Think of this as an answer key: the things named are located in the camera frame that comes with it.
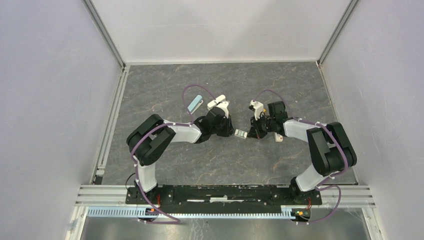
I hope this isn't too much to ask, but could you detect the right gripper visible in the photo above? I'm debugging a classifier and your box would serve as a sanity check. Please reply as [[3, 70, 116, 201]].
[[247, 113, 276, 140]]

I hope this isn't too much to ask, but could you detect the staple box grey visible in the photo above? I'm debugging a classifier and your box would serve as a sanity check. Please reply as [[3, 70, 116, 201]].
[[234, 129, 248, 139]]

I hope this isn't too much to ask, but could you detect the white stapler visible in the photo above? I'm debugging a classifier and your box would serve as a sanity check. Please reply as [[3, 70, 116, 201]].
[[207, 94, 226, 110]]

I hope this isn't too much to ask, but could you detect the light blue stapler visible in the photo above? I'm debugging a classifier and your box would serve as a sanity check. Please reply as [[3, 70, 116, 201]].
[[188, 95, 204, 114]]

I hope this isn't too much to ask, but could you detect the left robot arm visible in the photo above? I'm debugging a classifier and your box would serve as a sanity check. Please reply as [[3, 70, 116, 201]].
[[125, 107, 235, 204]]

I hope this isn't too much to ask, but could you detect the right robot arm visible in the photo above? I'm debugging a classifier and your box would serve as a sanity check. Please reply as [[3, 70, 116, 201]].
[[246, 100, 357, 204]]

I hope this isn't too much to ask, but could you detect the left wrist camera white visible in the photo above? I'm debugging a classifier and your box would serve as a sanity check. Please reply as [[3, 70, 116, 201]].
[[216, 97, 229, 118]]

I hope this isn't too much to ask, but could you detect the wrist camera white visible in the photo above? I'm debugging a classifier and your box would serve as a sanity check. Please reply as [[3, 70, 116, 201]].
[[248, 100, 264, 121], [216, 97, 229, 118]]

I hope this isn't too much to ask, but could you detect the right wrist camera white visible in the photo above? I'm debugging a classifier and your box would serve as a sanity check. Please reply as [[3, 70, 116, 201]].
[[248, 100, 264, 121]]

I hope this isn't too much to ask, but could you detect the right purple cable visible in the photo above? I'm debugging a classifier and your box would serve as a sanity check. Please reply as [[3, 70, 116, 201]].
[[251, 89, 350, 226]]

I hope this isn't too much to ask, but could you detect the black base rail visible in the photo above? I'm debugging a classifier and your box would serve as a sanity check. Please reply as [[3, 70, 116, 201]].
[[125, 184, 323, 214]]

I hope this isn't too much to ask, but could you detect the white cable tray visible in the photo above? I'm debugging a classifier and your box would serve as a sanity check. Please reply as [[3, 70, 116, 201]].
[[86, 206, 311, 221]]

